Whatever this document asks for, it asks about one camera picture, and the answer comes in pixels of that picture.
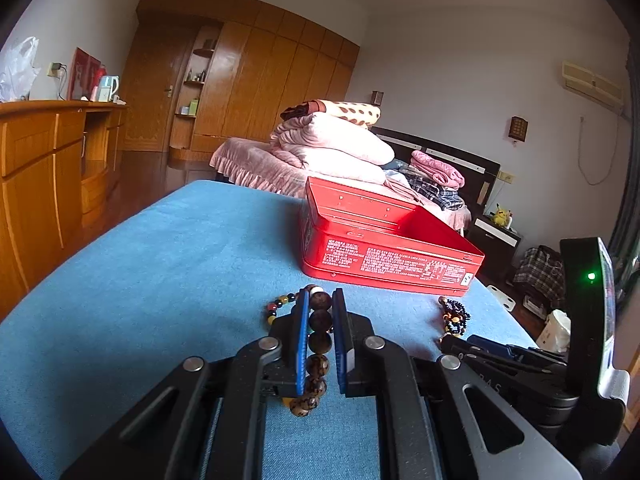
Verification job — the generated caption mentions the wooden sideboard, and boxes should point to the wooden sideboard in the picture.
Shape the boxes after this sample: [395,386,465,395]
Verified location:
[0,100,129,322]

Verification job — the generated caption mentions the wooden door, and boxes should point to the wooden door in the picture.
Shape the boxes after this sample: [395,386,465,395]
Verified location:
[122,45,177,153]

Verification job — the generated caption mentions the dark bead necklace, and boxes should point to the dark bead necklace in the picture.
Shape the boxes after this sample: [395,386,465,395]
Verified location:
[438,296,473,346]

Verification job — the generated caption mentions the dark headboard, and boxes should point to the dark headboard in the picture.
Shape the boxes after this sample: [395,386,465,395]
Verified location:
[372,126,502,208]

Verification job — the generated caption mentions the plaid bag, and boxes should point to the plaid bag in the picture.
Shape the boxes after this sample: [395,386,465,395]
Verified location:
[512,245,567,302]

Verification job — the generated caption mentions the folded plaid clothes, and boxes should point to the folded plaid clothes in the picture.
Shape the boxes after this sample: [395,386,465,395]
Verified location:
[404,170,466,211]

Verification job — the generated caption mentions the air conditioner cord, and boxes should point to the air conditioner cord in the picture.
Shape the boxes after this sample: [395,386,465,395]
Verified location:
[577,116,624,187]

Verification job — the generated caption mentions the large wooden bead bracelet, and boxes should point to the large wooden bead bracelet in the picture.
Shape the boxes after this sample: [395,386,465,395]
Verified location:
[260,284,337,418]

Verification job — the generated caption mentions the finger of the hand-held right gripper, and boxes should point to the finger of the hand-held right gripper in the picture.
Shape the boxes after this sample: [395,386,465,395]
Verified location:
[439,335,571,411]
[469,334,568,368]

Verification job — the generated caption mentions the wall air conditioner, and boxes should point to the wall air conditioner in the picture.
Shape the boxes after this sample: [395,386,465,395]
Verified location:
[561,61,626,109]

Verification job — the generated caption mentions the red picture frame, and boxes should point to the red picture frame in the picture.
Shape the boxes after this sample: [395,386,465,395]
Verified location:
[68,47,104,101]

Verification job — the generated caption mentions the light blue kettle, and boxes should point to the light blue kettle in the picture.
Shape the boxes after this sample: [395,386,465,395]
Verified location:
[97,75,121,103]

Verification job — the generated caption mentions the white plastic bag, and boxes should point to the white plastic bag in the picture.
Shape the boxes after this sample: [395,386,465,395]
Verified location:
[0,36,41,103]

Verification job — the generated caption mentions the red tin box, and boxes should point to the red tin box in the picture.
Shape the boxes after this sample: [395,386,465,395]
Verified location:
[300,176,486,296]

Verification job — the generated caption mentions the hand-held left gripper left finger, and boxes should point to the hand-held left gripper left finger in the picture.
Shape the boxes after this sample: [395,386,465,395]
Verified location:
[60,287,312,480]

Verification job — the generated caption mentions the folded pink quilt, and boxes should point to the folded pink quilt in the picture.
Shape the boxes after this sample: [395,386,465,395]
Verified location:
[270,112,396,169]
[300,147,389,186]

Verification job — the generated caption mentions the white trash bin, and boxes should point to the white trash bin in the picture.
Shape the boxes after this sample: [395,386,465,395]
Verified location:
[542,309,572,354]

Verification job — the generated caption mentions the folded pink clothes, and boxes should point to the folded pink clothes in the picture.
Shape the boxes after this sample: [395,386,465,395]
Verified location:
[411,149,465,189]

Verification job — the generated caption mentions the dark nightstand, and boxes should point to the dark nightstand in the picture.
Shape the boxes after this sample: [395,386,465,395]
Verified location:
[467,215,524,281]

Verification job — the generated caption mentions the bed with pink bedspread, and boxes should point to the bed with pink bedspread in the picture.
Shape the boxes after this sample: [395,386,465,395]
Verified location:
[209,127,473,241]

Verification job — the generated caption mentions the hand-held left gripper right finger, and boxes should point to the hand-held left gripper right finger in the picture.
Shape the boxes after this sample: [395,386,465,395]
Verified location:
[332,288,584,480]

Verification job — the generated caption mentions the blue tablecloth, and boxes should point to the blue tablecloth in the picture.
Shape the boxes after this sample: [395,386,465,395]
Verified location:
[0,180,542,480]

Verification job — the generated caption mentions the spotted blanket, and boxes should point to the spotted blanket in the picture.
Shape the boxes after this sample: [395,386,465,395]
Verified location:
[280,100,382,129]

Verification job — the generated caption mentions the wooden wardrobe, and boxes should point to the wooden wardrobe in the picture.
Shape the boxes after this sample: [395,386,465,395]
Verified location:
[120,0,361,171]

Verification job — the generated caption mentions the yellow plush toy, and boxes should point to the yellow plush toy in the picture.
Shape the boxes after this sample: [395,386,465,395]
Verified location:
[491,202,514,229]

